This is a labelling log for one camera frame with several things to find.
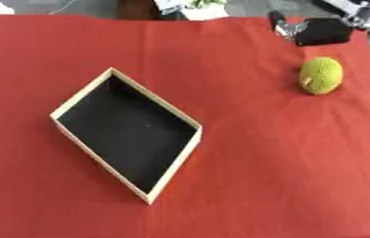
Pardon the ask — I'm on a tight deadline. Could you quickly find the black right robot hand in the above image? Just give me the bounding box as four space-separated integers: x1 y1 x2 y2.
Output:
268 10 354 47

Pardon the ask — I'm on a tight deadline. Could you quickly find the tan box with black inside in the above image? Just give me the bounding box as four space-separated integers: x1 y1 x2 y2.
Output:
48 67 205 205

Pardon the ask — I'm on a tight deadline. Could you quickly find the green bumpy toy fruit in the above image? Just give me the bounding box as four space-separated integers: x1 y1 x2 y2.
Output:
297 56 345 96

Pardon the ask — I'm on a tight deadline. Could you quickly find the white object with green print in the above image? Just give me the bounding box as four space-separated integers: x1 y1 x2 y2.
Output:
153 0 232 21

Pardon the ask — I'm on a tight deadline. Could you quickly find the dark brown chair back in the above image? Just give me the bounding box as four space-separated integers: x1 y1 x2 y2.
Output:
116 0 163 20

